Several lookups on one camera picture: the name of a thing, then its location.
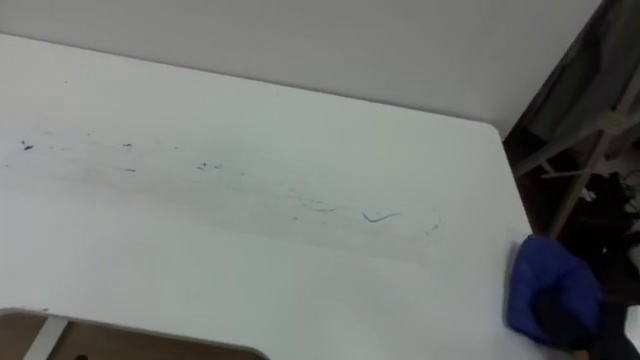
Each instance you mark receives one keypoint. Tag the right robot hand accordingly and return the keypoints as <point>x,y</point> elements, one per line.
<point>565,320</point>

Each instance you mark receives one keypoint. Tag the blue cloth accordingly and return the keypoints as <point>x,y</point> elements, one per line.
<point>550,265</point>

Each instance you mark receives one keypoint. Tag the white desk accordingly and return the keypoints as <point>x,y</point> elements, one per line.
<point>250,225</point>

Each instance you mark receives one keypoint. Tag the white frame stand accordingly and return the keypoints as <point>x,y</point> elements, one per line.
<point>595,155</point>

